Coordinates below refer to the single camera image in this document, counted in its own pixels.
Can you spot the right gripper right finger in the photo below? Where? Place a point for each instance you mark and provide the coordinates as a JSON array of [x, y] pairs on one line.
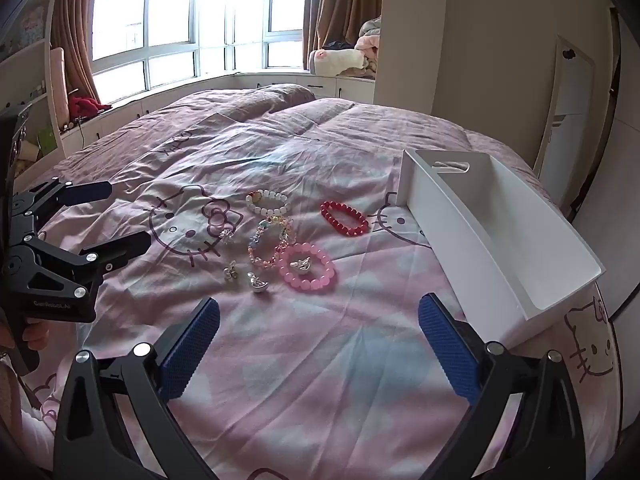
[[546, 439]]

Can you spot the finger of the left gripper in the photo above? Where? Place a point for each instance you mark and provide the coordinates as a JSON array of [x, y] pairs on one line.
[[69, 194], [112, 255]]

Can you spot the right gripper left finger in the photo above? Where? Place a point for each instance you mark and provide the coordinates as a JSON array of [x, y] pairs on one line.
[[92, 440]]

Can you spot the silver pearl brooch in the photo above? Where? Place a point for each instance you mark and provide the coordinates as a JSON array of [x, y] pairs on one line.
[[302, 265], [257, 284]]

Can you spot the person's left hand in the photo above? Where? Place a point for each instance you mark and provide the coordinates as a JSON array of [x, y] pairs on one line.
[[33, 336]]

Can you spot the red cloth on sill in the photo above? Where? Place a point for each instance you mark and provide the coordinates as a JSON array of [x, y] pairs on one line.
[[85, 107]]

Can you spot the white storage tray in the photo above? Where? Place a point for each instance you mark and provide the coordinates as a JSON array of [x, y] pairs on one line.
[[513, 261]]

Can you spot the pink Hello Kitty duvet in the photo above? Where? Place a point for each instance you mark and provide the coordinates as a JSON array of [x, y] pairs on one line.
[[325, 375]]

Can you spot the left brown curtain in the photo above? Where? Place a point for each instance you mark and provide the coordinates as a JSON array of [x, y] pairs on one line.
[[71, 24]]

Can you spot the white plush toy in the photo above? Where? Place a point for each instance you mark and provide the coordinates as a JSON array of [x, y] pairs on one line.
[[331, 63]]

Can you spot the pile of pink clothes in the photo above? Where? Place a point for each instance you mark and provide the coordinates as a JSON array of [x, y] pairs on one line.
[[368, 44]]

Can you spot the white wall shelf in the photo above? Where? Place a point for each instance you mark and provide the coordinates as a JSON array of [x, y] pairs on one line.
[[26, 79]]

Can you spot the window frame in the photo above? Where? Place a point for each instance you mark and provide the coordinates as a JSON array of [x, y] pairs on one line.
[[138, 45]]

